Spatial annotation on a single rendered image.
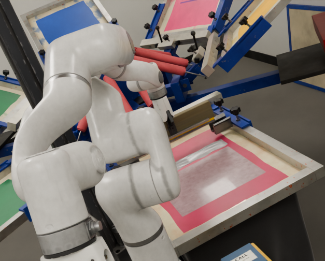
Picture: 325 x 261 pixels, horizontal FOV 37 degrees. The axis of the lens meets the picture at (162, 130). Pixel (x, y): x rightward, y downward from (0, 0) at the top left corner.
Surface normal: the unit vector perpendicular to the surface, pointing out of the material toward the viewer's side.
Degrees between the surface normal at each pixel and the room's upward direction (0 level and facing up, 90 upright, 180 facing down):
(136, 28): 90
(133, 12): 90
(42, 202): 68
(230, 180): 0
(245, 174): 0
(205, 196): 0
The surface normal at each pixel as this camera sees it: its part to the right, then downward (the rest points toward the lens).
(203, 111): 0.33, 0.27
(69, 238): 0.30, -0.07
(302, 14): -0.93, 0.26
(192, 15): -0.61, -0.45
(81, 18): -0.11, -0.58
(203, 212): -0.34, -0.86
